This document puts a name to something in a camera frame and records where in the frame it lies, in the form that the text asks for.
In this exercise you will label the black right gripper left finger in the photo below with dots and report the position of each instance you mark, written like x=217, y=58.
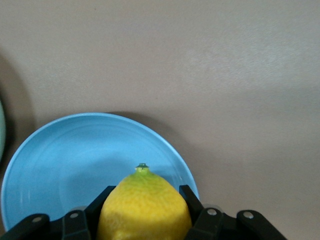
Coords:
x=85, y=220

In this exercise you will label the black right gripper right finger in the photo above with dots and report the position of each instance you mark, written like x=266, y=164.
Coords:
x=202, y=220

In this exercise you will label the yellow lemon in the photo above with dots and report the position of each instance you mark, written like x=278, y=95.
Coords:
x=143, y=207

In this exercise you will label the blue plate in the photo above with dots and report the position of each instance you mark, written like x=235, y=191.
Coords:
x=62, y=162

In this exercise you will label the pale green plate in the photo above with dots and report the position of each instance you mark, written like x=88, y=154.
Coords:
x=2, y=130

